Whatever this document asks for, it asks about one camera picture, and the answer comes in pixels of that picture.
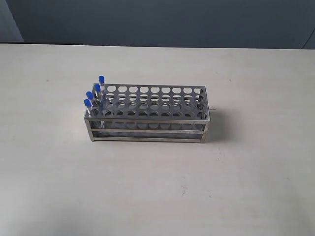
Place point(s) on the blue capped tube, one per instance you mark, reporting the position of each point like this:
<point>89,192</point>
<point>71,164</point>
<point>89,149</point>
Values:
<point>98,92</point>
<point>90,97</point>
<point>88,105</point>

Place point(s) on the stainless steel test tube rack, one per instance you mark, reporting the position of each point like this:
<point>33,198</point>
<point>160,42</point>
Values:
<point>150,113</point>

